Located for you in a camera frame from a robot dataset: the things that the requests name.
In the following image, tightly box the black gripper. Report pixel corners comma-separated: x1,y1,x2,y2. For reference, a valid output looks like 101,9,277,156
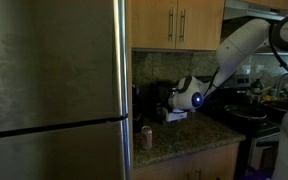
162,105,172,118

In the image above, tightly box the round dark green bottle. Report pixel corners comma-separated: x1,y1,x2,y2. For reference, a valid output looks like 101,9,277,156
250,78,265,95

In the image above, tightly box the black coffee maker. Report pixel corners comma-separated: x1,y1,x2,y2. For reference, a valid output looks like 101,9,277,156
132,84,145,134
147,79,180,124

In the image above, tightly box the pink soda can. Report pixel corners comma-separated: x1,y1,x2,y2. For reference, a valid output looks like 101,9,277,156
140,125,154,150

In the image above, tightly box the wooden base cabinet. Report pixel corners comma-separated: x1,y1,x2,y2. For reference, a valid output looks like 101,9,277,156
132,141,241,180

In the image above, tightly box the black kitchen stove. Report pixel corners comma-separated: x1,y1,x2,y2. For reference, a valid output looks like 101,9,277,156
197,75,282,180

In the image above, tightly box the black frying pan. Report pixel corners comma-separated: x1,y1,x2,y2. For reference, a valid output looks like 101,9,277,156
223,104,268,120

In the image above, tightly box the small white cup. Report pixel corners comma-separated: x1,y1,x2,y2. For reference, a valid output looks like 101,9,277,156
269,87,279,98

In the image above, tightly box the metal sink faucet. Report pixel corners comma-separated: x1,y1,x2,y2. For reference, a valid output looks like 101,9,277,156
276,72,288,98

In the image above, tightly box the stainless steel refrigerator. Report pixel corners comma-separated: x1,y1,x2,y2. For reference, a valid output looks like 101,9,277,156
0,0,132,180

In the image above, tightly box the range hood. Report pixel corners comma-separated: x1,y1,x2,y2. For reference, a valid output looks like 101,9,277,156
223,0,287,22

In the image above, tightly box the wooden cabinet above hood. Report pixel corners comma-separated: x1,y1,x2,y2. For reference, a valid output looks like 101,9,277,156
240,0,288,10

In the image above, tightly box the metal cabinet door handle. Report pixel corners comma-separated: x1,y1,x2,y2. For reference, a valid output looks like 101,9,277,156
179,8,187,43
168,7,175,43

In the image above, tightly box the wooden wall cabinet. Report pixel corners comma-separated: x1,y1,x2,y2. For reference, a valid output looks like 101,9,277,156
131,0,226,52

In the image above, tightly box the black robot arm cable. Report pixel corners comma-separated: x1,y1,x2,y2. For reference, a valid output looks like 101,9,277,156
268,19,288,88

